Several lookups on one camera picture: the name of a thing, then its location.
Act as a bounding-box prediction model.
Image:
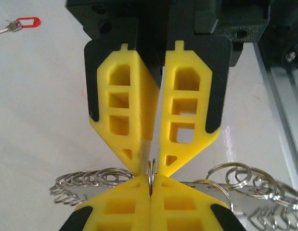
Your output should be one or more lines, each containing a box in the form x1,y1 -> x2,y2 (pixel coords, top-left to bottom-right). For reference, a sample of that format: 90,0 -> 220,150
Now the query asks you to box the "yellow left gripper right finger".
150,173 -> 246,231

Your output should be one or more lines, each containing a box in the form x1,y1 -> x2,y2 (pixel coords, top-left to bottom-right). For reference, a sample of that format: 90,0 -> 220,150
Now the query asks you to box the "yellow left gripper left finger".
58,173 -> 152,231

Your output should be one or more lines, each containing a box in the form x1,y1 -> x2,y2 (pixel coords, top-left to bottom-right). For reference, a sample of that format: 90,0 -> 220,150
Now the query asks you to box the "key with red tag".
0,16 -> 41,37

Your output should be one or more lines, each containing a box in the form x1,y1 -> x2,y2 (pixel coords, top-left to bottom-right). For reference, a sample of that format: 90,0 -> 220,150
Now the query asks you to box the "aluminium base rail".
253,40 -> 298,195

